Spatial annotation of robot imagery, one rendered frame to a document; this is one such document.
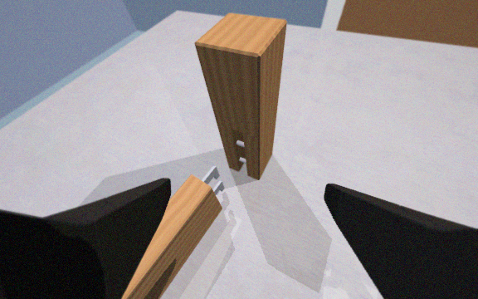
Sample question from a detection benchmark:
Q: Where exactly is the wooden rail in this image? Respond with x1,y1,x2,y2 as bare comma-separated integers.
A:
122,165,225,299

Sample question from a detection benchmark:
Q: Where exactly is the brown wooden post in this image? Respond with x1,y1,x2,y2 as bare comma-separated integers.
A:
195,13,287,180

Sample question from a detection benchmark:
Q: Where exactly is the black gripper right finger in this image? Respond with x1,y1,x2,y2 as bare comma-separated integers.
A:
324,184,478,299

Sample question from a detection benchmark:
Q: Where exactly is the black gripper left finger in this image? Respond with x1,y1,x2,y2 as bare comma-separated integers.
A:
0,178,171,299

